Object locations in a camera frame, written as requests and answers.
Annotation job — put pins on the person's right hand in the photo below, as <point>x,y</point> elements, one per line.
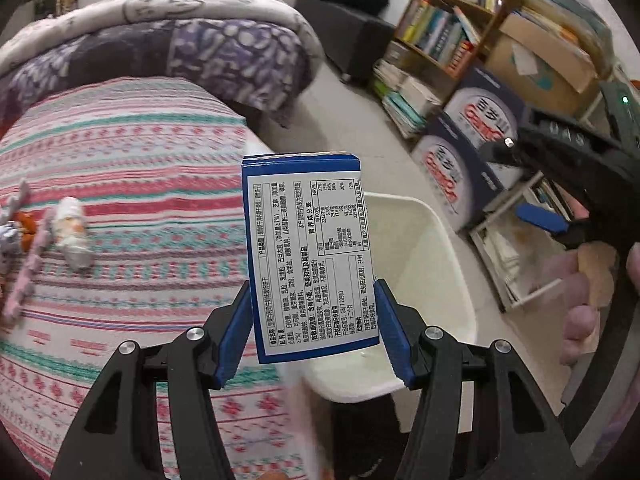
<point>582,310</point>

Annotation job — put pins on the white plastic bin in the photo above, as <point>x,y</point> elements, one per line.
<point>420,260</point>

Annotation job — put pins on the purple patterned bedsheet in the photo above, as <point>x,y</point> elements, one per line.
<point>200,55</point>

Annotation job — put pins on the black bench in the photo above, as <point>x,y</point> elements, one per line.
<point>350,35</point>

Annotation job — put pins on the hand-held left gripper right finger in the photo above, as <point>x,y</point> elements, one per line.
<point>395,330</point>

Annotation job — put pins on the blue bottled water carton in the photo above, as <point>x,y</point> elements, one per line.
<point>450,180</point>
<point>480,110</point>

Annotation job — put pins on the grey wrapper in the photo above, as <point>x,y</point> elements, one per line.
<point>9,237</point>

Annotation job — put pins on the pink foam strip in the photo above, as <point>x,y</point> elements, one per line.
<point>31,260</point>

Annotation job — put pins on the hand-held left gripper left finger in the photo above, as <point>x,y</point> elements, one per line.
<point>232,340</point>

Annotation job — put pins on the grey cartoon quilt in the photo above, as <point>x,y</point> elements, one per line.
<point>175,5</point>

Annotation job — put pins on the wooden bookshelf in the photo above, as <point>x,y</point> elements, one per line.
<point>492,15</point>

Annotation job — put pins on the striped patterned tablecloth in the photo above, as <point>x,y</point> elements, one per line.
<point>150,185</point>

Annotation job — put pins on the stack of books and papers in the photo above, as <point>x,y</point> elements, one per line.
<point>405,97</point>

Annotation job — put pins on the pile of paper booklets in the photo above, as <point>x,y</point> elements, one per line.
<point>560,0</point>

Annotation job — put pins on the brown cardboard box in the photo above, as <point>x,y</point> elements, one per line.
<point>540,65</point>

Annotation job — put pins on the white shelf unit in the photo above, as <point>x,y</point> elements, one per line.
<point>515,260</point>

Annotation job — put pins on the row of thick books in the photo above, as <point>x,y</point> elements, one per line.
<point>437,30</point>

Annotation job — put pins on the red instant noodle cup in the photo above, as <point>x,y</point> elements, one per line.
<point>71,232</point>

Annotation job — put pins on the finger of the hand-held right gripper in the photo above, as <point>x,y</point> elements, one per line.
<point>540,217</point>
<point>520,157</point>

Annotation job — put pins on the blue snack box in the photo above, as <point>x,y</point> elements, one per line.
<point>310,260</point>

